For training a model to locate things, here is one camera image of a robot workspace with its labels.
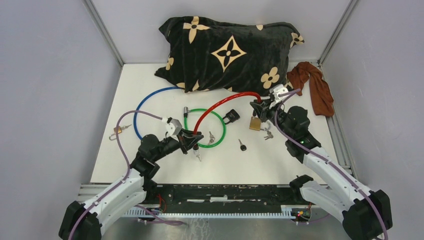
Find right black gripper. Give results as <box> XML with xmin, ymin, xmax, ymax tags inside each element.
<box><xmin>250</xmin><ymin>97</ymin><xmax>293</xmax><ymax>139</ymax></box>

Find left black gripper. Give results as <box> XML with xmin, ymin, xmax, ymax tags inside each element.
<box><xmin>152</xmin><ymin>127</ymin><xmax>204</xmax><ymax>162</ymax></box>

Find red cable lock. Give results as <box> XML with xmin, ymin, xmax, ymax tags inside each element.
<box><xmin>194</xmin><ymin>91</ymin><xmax>262</xmax><ymax>149</ymax></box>

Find small black padlock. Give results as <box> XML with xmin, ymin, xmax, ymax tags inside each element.
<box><xmin>222</xmin><ymin>109</ymin><xmax>240</xmax><ymax>125</ymax></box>

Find padlock keys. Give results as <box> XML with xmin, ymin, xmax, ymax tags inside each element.
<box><xmin>264</xmin><ymin>130</ymin><xmax>274</xmax><ymax>140</ymax></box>

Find green cable lock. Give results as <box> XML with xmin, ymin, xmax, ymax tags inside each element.
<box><xmin>183</xmin><ymin>106</ymin><xmax>227</xmax><ymax>149</ymax></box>

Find black padlock key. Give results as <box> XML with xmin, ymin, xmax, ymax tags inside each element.
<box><xmin>238</xmin><ymin>139</ymin><xmax>247</xmax><ymax>151</ymax></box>

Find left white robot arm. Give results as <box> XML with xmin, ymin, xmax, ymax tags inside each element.
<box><xmin>58</xmin><ymin>129</ymin><xmax>204</xmax><ymax>240</ymax></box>

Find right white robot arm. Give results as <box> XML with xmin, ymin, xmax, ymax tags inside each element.
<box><xmin>250</xmin><ymin>99</ymin><xmax>393</xmax><ymax>240</ymax></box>

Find brown cloth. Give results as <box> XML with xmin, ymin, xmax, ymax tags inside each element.
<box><xmin>287</xmin><ymin>61</ymin><xmax>335</xmax><ymax>117</ymax></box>

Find black floral pillow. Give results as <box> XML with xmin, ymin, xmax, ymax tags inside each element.
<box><xmin>155</xmin><ymin>16</ymin><xmax>305</xmax><ymax>97</ymax></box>

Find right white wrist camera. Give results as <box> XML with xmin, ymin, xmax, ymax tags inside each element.
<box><xmin>269</xmin><ymin>84</ymin><xmax>290</xmax><ymax>109</ymax></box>

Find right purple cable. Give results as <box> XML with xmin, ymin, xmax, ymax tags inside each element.
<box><xmin>273</xmin><ymin>88</ymin><xmax>390</xmax><ymax>240</ymax></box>

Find purple cable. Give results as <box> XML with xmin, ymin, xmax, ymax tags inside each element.
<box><xmin>273</xmin><ymin>88</ymin><xmax>390</xmax><ymax>240</ymax></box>
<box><xmin>67</xmin><ymin>109</ymin><xmax>170</xmax><ymax>240</ymax></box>

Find blue cable lock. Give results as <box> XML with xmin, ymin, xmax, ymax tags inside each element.
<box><xmin>133</xmin><ymin>86</ymin><xmax>184</xmax><ymax>141</ymax></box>

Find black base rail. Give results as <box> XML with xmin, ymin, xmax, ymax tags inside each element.
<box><xmin>140</xmin><ymin>184</ymin><xmax>314</xmax><ymax>223</ymax></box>

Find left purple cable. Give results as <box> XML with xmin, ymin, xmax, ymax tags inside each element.
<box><xmin>67</xmin><ymin>109</ymin><xmax>170</xmax><ymax>240</ymax></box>

